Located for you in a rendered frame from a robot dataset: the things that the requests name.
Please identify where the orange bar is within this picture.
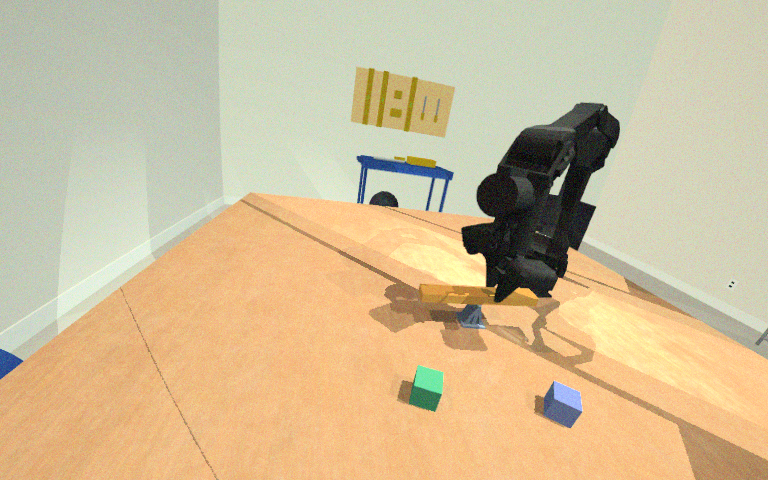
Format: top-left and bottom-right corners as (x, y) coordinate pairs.
(419, 284), (539, 307)

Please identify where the blue rectangular block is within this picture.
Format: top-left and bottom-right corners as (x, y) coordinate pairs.
(543, 381), (583, 429)

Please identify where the green cube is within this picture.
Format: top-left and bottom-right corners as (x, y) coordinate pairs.
(409, 365), (444, 412)

